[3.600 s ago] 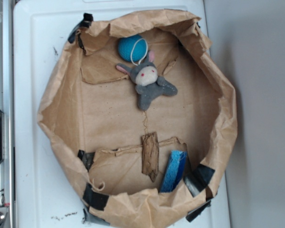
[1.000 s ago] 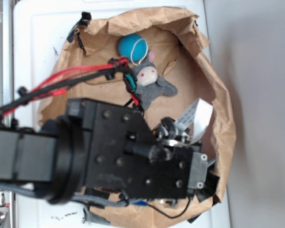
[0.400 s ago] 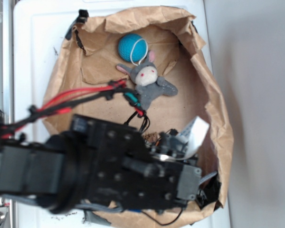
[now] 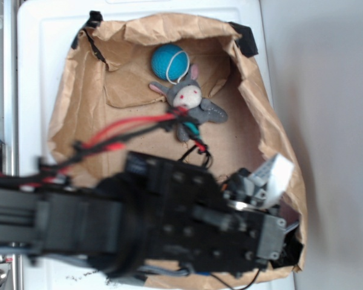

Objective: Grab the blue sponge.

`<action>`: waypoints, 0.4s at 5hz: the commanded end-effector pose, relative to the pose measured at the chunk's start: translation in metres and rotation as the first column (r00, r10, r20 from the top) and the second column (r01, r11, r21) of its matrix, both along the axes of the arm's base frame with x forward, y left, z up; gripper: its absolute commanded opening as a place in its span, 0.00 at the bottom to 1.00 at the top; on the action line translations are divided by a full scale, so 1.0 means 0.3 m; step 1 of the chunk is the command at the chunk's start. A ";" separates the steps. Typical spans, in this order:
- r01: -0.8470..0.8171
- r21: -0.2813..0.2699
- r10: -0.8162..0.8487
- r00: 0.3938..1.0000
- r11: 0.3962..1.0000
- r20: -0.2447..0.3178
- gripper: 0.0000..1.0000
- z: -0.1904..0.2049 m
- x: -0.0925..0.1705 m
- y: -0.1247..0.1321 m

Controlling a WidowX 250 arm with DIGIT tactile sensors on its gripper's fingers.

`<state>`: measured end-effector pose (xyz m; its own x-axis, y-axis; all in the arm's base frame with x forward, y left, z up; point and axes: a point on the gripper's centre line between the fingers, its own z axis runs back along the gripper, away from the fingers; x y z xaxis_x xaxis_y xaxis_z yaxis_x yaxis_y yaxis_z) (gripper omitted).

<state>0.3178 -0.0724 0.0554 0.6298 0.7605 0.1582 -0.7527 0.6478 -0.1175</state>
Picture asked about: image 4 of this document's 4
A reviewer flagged aluminium extrusion rail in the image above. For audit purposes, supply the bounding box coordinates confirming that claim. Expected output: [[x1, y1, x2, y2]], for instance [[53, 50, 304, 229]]
[[0, 0, 21, 290]]

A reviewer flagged grey plush bunny toy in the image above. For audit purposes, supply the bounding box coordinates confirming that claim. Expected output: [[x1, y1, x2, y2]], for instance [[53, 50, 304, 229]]
[[149, 64, 228, 125]]

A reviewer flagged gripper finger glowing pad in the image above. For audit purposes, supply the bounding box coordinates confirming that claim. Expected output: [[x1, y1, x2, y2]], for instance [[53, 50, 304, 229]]
[[247, 153, 293, 208]]

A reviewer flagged brown paper bag tray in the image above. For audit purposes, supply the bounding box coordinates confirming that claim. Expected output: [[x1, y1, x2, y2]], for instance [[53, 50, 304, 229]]
[[48, 13, 307, 282]]

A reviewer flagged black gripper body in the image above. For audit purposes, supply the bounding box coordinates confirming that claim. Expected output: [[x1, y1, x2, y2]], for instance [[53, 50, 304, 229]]
[[125, 152, 299, 275]]

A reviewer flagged teal ball with string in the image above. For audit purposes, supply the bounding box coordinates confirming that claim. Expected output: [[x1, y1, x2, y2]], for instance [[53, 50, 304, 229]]
[[151, 43, 190, 85]]

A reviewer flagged red and black wire bundle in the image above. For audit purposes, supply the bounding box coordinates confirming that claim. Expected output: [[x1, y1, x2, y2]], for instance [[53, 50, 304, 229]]
[[38, 108, 212, 185]]

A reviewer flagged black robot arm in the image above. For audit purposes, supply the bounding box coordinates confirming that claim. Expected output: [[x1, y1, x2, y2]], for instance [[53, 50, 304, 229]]
[[0, 152, 303, 277]]

